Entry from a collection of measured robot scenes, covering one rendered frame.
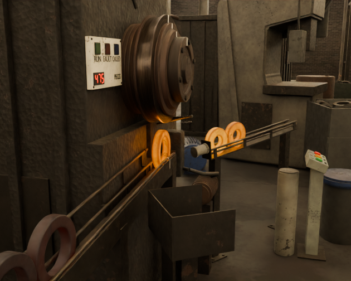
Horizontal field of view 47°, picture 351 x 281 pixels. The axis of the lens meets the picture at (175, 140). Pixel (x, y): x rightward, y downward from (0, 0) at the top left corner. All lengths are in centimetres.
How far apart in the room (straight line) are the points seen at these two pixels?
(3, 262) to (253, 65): 380
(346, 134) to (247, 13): 165
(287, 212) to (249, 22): 250
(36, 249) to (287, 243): 179
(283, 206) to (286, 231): 16
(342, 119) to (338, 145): 24
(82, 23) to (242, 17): 322
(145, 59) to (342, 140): 250
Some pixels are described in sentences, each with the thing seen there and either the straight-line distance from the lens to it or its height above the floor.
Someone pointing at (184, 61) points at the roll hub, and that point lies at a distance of 174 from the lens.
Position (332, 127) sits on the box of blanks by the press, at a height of 58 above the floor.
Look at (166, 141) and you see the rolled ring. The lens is 190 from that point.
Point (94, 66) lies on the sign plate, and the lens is 144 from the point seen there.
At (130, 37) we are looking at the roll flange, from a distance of 171.
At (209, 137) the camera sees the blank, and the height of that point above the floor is 74.
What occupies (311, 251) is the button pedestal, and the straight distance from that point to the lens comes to 263.
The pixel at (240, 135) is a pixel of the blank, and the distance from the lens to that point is 241.
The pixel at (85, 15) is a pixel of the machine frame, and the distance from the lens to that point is 145.
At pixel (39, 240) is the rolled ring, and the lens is 103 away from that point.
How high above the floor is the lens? 117
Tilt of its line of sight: 12 degrees down
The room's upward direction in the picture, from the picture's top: straight up
